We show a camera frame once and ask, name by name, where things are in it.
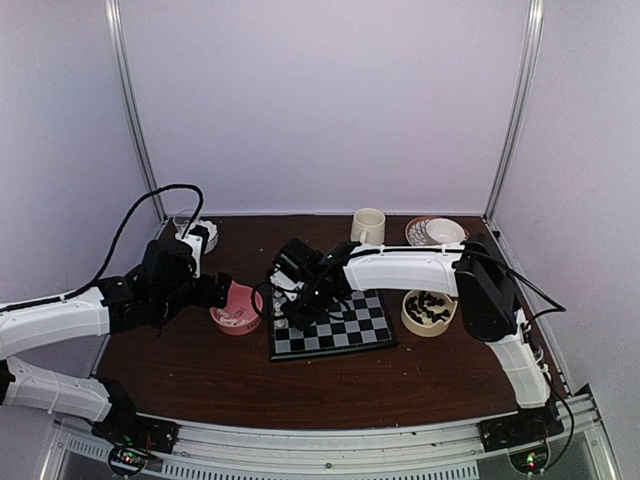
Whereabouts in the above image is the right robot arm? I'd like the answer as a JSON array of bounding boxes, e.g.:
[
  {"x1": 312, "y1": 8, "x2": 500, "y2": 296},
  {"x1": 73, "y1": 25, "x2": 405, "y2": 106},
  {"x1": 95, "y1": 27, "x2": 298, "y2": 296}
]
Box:
[{"x1": 268, "y1": 234, "x2": 558, "y2": 442}]

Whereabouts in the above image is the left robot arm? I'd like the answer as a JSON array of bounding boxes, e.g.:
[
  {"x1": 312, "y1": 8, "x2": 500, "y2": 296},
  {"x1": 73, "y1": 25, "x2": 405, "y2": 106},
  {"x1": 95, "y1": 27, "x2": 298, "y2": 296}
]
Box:
[{"x1": 1, "y1": 239, "x2": 232, "y2": 446}]

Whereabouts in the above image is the white chess pieces pile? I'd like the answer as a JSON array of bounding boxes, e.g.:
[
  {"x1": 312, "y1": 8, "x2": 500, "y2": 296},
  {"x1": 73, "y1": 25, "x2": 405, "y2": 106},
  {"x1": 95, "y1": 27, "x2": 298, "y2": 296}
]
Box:
[{"x1": 212, "y1": 309, "x2": 253, "y2": 328}]

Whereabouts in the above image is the black white chess board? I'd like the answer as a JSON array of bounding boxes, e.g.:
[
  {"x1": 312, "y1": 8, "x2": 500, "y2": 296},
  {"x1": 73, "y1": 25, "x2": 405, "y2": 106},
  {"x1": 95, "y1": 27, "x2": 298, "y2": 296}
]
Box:
[{"x1": 269, "y1": 290, "x2": 398, "y2": 362}]

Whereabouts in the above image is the black chess pieces pile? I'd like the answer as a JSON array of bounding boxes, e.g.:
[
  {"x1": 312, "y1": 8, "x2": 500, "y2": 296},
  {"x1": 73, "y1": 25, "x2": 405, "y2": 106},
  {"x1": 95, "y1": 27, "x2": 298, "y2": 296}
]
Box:
[{"x1": 404, "y1": 291, "x2": 451, "y2": 325}]

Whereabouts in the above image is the pink bowl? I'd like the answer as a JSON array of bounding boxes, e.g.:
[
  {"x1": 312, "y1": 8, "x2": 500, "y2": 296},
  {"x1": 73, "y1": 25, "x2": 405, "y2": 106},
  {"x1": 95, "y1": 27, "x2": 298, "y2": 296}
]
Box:
[{"x1": 209, "y1": 281, "x2": 262, "y2": 336}]

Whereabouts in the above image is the clear glass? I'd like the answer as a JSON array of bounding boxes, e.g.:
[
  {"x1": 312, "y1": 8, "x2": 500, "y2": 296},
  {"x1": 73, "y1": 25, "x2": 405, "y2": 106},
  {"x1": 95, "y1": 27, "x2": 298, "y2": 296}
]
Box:
[{"x1": 172, "y1": 209, "x2": 200, "y2": 236}]

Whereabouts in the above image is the cream ribbed mug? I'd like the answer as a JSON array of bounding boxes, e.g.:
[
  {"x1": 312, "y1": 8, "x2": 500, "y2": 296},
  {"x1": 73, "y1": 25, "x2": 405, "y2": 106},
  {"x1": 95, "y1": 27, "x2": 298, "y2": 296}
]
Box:
[{"x1": 350, "y1": 207, "x2": 386, "y2": 245}]

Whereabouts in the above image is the cream bowl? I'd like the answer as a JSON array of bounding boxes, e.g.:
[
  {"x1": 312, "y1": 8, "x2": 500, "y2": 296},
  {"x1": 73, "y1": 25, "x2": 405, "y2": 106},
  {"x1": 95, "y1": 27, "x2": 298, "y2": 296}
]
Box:
[{"x1": 401, "y1": 290, "x2": 459, "y2": 338}]

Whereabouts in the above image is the patterned saucer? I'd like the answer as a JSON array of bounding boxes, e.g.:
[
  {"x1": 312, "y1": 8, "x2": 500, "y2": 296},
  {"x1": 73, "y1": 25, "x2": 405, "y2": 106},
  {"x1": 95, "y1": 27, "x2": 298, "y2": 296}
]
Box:
[{"x1": 405, "y1": 217, "x2": 469, "y2": 246}]

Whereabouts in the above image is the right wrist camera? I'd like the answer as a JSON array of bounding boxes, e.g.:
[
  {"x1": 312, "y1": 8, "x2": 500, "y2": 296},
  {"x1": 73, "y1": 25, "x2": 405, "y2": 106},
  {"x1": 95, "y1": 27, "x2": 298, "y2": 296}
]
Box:
[{"x1": 269, "y1": 269, "x2": 303, "y2": 295}]

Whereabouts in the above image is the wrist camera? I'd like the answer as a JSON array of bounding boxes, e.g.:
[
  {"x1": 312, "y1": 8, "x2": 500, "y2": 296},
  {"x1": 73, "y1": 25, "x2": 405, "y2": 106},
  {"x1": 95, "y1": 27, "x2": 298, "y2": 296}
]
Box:
[
  {"x1": 178, "y1": 223, "x2": 210, "y2": 278},
  {"x1": 269, "y1": 269, "x2": 303, "y2": 295}
]

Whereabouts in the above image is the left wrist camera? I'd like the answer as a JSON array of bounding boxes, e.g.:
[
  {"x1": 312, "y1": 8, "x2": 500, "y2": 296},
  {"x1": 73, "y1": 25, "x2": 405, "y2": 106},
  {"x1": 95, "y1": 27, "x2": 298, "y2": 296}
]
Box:
[{"x1": 178, "y1": 223, "x2": 210, "y2": 278}]

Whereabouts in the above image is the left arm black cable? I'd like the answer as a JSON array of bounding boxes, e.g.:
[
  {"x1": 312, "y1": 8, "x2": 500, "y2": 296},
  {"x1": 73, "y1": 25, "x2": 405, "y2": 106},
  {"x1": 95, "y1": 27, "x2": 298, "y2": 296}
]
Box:
[{"x1": 0, "y1": 184, "x2": 206, "y2": 311}]

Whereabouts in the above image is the left aluminium frame post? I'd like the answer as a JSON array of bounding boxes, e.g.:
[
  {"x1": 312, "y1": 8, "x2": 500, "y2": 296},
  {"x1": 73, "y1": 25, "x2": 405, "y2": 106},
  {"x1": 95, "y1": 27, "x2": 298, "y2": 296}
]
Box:
[{"x1": 104, "y1": 0, "x2": 159, "y2": 192}]

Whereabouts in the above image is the aluminium frame post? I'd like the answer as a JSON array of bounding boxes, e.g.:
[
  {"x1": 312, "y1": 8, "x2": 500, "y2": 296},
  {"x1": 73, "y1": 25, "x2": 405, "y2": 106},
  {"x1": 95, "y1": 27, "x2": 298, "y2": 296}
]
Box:
[
  {"x1": 104, "y1": 0, "x2": 159, "y2": 192},
  {"x1": 483, "y1": 0, "x2": 546, "y2": 224}
]

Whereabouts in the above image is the right aluminium frame post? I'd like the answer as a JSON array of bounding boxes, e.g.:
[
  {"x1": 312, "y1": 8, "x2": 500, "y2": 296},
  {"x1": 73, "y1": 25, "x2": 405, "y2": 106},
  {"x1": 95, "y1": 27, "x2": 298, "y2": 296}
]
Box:
[{"x1": 483, "y1": 0, "x2": 546, "y2": 224}]

